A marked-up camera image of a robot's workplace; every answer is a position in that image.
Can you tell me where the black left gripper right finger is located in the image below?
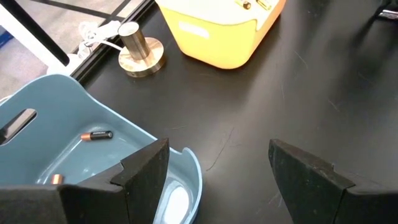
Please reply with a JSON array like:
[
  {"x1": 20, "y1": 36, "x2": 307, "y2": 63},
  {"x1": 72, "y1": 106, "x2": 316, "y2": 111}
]
[{"x1": 269, "y1": 139, "x2": 398, "y2": 224}]

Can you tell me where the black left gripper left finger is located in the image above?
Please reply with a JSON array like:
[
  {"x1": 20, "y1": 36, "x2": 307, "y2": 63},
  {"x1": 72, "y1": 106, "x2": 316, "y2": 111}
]
[{"x1": 0, "y1": 138, "x2": 170, "y2": 224}]

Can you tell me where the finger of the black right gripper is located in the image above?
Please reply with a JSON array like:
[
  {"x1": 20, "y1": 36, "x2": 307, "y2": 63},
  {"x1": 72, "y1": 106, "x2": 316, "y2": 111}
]
[{"x1": 374, "y1": 0, "x2": 398, "y2": 15}]

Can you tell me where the blue-grey plastic bin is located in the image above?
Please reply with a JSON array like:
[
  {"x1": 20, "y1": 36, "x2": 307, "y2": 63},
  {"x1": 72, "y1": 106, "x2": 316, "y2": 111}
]
[{"x1": 0, "y1": 73, "x2": 203, "y2": 224}]

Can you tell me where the yellow battery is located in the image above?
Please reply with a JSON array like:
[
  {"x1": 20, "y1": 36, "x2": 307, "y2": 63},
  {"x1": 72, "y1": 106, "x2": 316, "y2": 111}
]
[{"x1": 255, "y1": 0, "x2": 272, "y2": 11}]

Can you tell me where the brass cylinder weight on base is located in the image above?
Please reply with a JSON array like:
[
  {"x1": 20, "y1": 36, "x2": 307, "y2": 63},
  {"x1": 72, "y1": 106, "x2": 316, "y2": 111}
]
[{"x1": 117, "y1": 21, "x2": 166, "y2": 78}]

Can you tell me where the yellow plastic bin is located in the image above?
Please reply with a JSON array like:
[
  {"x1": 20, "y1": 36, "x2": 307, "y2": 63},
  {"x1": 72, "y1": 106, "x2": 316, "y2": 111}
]
[{"x1": 154, "y1": 0, "x2": 287, "y2": 70}]

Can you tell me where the white cable bundle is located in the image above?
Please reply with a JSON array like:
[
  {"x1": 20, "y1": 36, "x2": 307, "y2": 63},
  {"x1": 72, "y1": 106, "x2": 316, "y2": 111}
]
[{"x1": 76, "y1": 20, "x2": 125, "y2": 60}]

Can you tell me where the white table frame leg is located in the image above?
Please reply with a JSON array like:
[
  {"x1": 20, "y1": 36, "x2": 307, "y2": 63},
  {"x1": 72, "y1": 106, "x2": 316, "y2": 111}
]
[{"x1": 0, "y1": 2, "x2": 81, "y2": 77}]

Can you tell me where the black frame bar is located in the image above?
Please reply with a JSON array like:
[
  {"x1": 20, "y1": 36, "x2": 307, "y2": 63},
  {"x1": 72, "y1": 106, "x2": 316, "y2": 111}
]
[{"x1": 0, "y1": 0, "x2": 70, "y2": 67}]

